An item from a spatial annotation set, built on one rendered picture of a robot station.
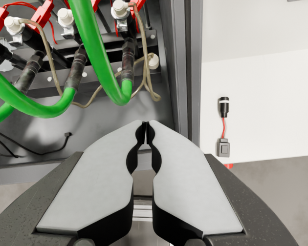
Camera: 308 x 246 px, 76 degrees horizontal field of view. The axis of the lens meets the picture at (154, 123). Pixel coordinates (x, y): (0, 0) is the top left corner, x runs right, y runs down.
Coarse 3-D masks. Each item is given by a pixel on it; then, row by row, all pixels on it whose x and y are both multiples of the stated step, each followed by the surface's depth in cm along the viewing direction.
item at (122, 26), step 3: (117, 21) 29; (120, 21) 29; (123, 21) 29; (126, 21) 29; (117, 24) 29; (120, 24) 29; (123, 24) 29; (126, 24) 29; (117, 27) 28; (120, 27) 28; (123, 27) 28; (126, 27) 28; (120, 30) 29; (123, 30) 29; (126, 30) 29
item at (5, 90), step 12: (84, 60) 32; (72, 72) 29; (0, 84) 15; (72, 84) 27; (0, 96) 16; (12, 96) 16; (24, 96) 17; (72, 96) 26; (24, 108) 18; (36, 108) 19; (48, 108) 21; (60, 108) 23
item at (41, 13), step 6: (48, 0) 32; (42, 6) 32; (48, 6) 32; (36, 12) 32; (42, 12) 32; (48, 12) 32; (36, 18) 32; (42, 18) 32; (48, 18) 33; (30, 24) 32; (42, 24) 33; (36, 30) 32
